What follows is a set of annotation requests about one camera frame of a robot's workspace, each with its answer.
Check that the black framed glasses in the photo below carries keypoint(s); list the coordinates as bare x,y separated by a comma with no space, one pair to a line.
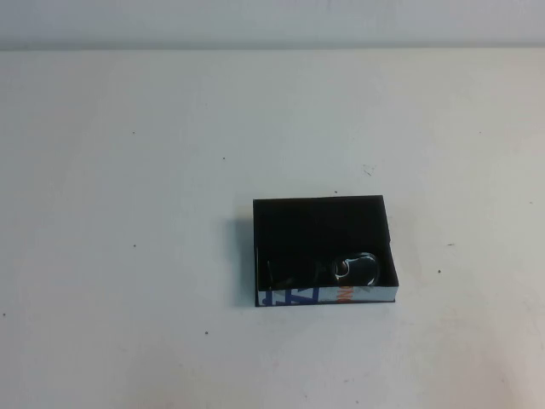
355,268

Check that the black printed glasses case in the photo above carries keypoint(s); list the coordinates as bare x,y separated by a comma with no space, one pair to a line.
319,221

